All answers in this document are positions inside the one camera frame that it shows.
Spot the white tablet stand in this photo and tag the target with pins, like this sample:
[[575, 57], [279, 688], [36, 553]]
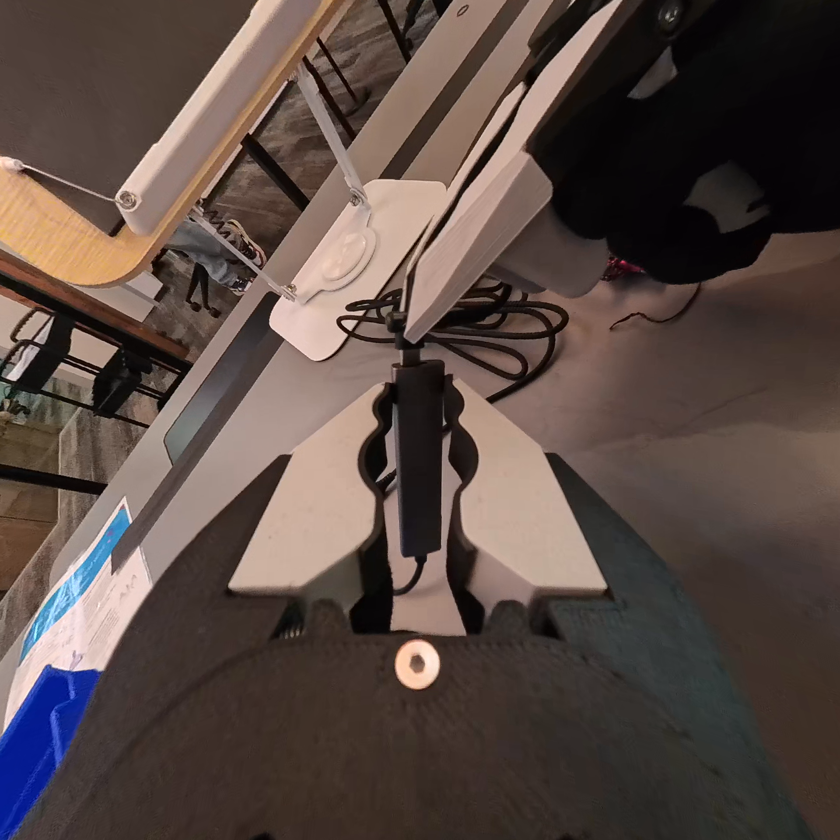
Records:
[[387, 216]]

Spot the person's right hand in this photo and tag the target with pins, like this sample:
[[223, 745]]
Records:
[[722, 131]]

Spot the white blue printed leaflet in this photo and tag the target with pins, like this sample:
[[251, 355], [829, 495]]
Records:
[[98, 610]]

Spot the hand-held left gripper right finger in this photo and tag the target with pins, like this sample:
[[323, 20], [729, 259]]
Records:
[[531, 525]]

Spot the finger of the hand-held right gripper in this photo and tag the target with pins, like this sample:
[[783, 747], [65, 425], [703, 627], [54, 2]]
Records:
[[485, 229], [489, 141]]

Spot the blue plastic bin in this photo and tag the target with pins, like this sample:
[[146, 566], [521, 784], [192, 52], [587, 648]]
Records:
[[39, 735]]

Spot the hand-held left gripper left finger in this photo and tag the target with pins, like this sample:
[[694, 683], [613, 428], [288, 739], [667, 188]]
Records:
[[302, 525]]

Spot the grey usb hub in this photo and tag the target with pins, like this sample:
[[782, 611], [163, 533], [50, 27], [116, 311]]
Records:
[[420, 459]]

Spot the dark loose thread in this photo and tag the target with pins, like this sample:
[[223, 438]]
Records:
[[663, 321]]

